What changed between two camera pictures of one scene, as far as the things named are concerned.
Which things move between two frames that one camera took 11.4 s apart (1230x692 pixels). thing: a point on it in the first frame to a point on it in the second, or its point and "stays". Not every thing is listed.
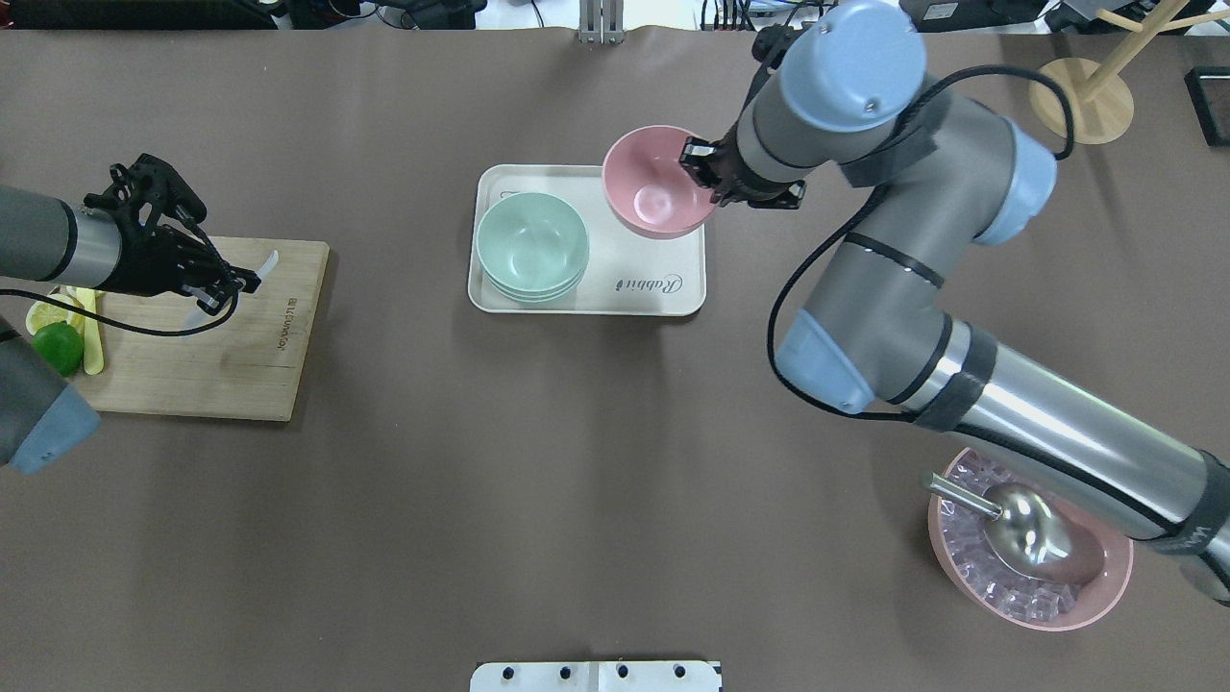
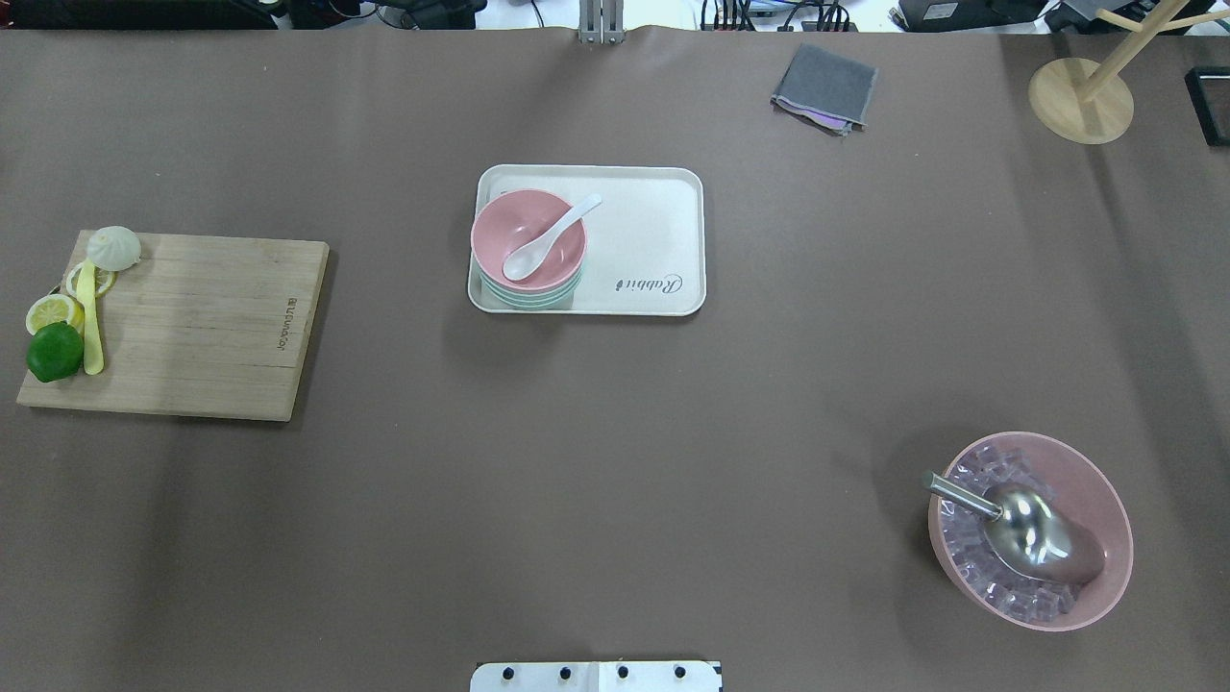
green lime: [60, 346] stays
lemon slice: [40, 313] stays
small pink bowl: [648, 188] to [511, 223]
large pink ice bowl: [1003, 595] stays
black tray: [1208, 89] stays
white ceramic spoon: [265, 270] to [526, 261]
